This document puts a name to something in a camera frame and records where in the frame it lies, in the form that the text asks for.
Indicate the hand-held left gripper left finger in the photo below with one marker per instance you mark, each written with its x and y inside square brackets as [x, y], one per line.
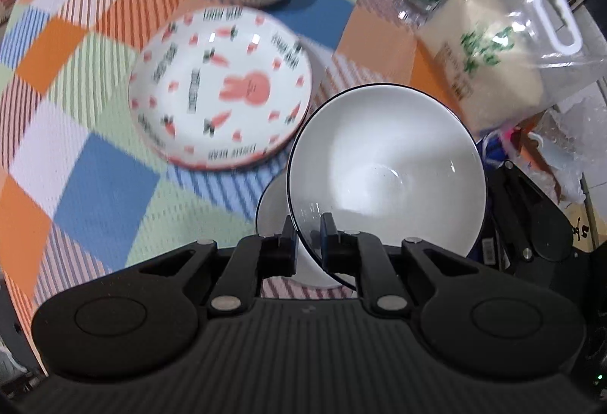
[288, 238]

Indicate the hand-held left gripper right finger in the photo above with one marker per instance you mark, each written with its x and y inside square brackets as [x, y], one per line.
[327, 236]

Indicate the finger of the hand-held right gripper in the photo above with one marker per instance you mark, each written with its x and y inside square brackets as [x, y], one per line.
[512, 200]

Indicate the brown cardboard box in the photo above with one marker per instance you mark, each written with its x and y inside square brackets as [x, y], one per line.
[581, 229]

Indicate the blue bag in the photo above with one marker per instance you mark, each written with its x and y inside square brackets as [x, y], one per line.
[493, 153]

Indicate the clear plastic packaging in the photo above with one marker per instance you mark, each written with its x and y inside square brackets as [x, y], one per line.
[574, 144]

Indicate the clear bag of rice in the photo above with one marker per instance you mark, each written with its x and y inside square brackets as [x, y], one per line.
[474, 63]

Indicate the white plate with bunny print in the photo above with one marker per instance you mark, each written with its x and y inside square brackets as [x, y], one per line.
[199, 77]

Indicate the colourful patchwork tablecloth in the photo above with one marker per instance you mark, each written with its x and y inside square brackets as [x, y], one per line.
[95, 205]

